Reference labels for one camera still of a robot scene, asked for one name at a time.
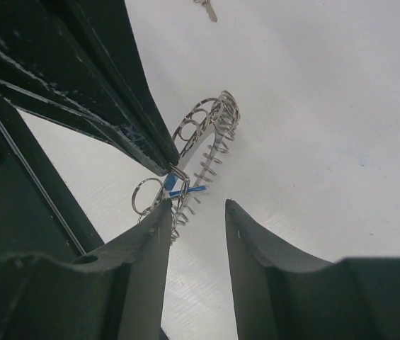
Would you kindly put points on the key with solid blue tag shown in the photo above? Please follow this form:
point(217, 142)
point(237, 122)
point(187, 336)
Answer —
point(172, 185)

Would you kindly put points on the key with yellow tag lower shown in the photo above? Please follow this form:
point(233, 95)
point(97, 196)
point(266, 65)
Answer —
point(206, 4)

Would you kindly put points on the metal disc keyring holder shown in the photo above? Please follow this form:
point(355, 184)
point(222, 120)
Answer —
point(204, 135)

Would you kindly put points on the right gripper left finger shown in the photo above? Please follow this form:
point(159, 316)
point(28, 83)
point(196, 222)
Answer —
point(113, 292)

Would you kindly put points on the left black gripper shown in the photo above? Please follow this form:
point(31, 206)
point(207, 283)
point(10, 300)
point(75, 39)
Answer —
point(53, 79)

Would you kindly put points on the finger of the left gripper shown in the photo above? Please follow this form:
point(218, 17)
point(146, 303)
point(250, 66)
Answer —
point(104, 31)

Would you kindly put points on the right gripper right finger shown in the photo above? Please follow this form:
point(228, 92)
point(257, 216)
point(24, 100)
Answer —
point(282, 292)

